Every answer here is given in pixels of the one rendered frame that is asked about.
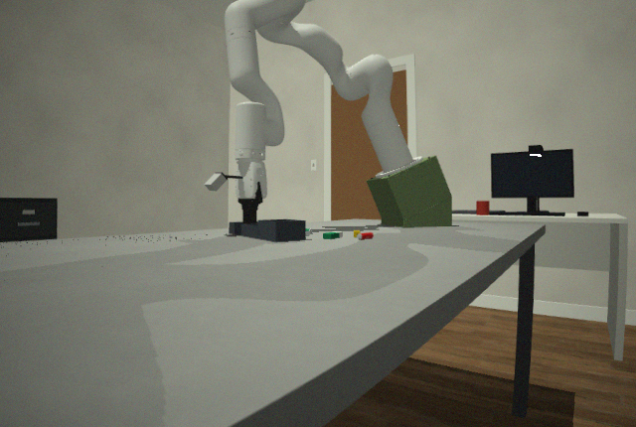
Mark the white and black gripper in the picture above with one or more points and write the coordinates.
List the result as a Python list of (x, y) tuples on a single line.
[(254, 174)]

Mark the green and white eraser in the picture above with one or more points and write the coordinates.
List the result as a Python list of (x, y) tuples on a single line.
[(334, 234)]

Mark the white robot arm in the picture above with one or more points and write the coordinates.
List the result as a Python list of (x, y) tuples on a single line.
[(259, 123)]

